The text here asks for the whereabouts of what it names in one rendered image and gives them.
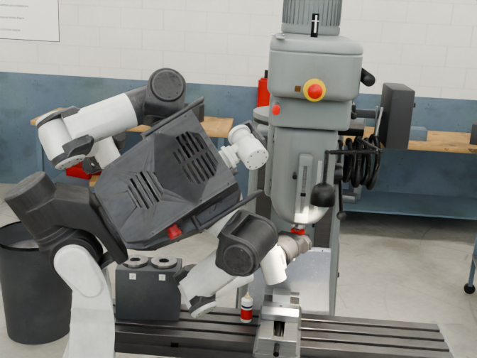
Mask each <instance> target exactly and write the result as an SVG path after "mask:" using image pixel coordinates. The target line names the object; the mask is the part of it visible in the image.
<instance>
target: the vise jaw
mask: <svg viewBox="0 0 477 358"><path fill-rule="evenodd" d="M299 310H300V305H299V304H292V303H279V302H271V301H263V304H262V310H261V319H262V320H275V321H282V322H295V323H298V320H299Z"/></svg>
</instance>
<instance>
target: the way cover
mask: <svg viewBox="0 0 477 358"><path fill-rule="evenodd" d="M330 269H331V248H321V247H312V249H311V250H309V251H307V252H306V253H304V254H300V255H299V256H296V258H295V260H294V261H292V262H291V263H290V264H289V265H288V266H287V268H286V269H285V275H286V277H287V278H286V279H285V280H284V281H283V282H280V283H277V284H274V285H267V284H265V279H264V277H263V273H262V270H261V267H260V268H259V269H258V270H257V271H255V272H254V273H253V281H252V282H250V283H248V293H249V295H250V296H251V298H253V310H260V309H261V303H262V302H263V299H264V292H265V289H268V290H273V289H274V288H284V289H291V292H297V293H300V303H299V305H300V306H301V307H302V313H305V314H315V315H319V314H320V315H329V285H330ZM313 281H314V282H313ZM254 288H255V289H254ZM251 289H252V290H251ZM308 289H309V290H308ZM305 292H306V293H305ZM252 295H254V296H252ZM325 307H326V308H325ZM315 308H316V309H315ZM322 308H323V309H322Z"/></svg>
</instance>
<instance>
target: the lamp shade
mask: <svg viewBox="0 0 477 358"><path fill-rule="evenodd" d="M335 198H336V195H335V192H334V188H333V187H332V186H331V185H330V184H328V183H326V184H323V183H318V184H316V185H315V186H314V187H313V189H312V192H311V196H310V204H311V205H314V206H317V207H333V206H335Z"/></svg>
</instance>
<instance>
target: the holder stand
mask: <svg viewBox="0 0 477 358"><path fill-rule="evenodd" d="M181 268H182V259H180V258H174V257H172V256H156V257H146V256H143V255H139V254H132V255H128V261H126V262H124V263H122V264H121V265H118V264H117V267H116V270H115V316H116V319H133V320H172V321H178V320H179V316H180V308H181V295H182V294H181V292H180V290H179V288H178V287H177V284H176V282H175V279H174V278H173V275H174V274H175V273H176V272H177V271H179V270H180V269H181Z"/></svg>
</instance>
